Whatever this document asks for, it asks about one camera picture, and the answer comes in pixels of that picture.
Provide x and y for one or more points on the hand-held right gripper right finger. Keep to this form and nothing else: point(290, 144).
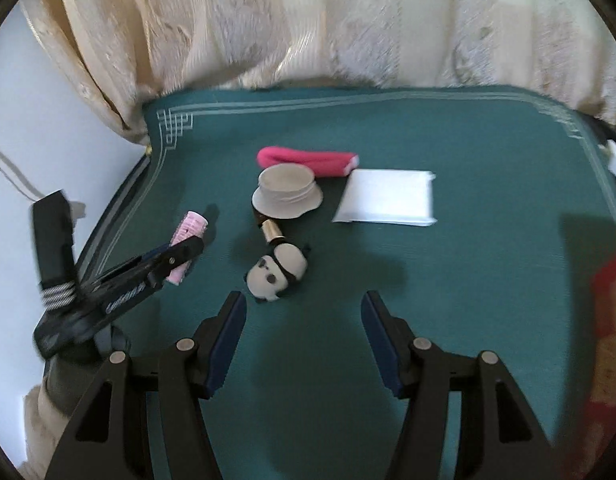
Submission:
point(380, 345)

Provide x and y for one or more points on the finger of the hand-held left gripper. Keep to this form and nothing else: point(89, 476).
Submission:
point(178, 255)
point(138, 265)

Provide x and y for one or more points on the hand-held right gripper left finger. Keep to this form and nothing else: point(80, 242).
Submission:
point(228, 345)

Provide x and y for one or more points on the pink hair roller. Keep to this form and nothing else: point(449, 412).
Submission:
point(188, 230)

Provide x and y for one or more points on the panda toy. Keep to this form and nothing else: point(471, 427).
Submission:
point(278, 272)

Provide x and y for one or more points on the red cardboard box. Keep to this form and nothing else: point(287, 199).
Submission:
point(607, 360)

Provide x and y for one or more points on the person's left forearm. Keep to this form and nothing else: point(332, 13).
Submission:
point(63, 380)

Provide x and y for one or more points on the brown bottle with gold cap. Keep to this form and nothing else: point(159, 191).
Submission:
point(273, 230)

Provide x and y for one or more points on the green table mat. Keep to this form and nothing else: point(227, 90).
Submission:
point(487, 285)

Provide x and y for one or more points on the white plastic cap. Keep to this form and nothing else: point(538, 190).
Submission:
point(288, 190)

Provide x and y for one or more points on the white tissue packet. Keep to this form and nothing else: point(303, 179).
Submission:
point(387, 197)

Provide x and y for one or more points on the straight pink foam rod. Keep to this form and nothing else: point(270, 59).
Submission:
point(298, 157)

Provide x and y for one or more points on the cream patterned curtain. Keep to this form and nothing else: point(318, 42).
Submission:
point(288, 20)

